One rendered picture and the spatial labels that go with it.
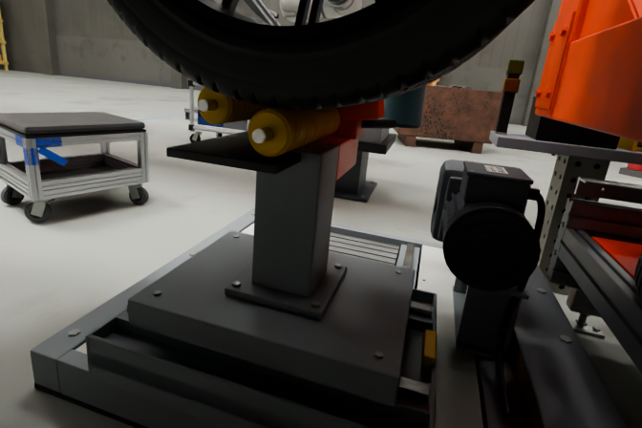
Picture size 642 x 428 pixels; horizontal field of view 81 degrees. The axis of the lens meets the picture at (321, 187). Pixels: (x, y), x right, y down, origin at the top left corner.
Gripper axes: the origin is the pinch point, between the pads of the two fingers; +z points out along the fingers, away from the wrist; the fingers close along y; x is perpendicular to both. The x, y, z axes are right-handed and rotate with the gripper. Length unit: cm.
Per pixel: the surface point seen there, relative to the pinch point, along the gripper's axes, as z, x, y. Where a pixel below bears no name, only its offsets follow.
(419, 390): 63, -65, -40
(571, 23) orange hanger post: 11, -11, -60
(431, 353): 55, -65, -41
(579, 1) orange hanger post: 11, -7, -60
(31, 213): 19, -79, 89
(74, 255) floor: 30, -83, 59
